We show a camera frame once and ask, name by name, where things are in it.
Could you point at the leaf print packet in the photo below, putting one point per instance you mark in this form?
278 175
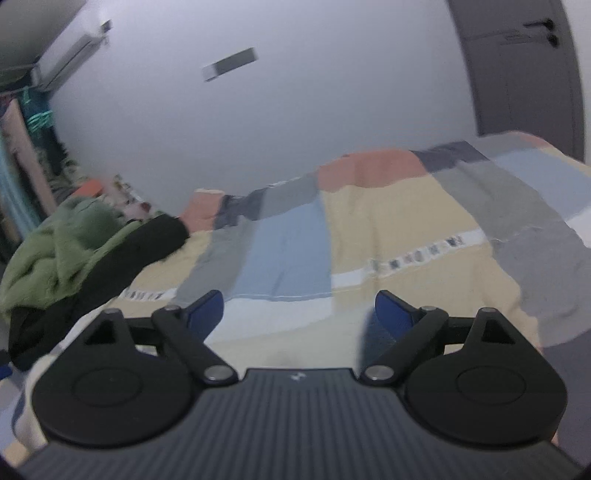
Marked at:
131 194

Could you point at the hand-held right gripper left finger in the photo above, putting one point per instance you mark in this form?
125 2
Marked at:
205 314

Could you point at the black jacket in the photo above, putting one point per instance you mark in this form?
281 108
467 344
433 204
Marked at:
115 272

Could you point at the light blue hanging garment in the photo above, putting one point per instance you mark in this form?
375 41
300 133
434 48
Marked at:
9 194

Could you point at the white wall switch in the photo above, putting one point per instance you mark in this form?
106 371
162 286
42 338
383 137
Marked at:
210 74

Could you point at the green fleece jacket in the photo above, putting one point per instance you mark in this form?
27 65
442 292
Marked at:
60 249

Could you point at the orange box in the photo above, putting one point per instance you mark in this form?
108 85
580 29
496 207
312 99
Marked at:
88 188

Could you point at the green clothes hangers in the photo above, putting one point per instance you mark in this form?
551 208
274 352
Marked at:
40 113

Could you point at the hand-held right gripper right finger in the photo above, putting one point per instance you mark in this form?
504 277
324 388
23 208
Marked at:
392 310

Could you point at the white air conditioner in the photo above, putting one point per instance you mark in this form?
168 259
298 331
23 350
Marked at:
69 55

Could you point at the patchwork bed blanket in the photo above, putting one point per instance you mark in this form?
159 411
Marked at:
369 221

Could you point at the grey door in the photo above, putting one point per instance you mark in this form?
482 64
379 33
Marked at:
521 69

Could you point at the grey wall panel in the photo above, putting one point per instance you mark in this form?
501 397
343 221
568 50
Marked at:
236 61

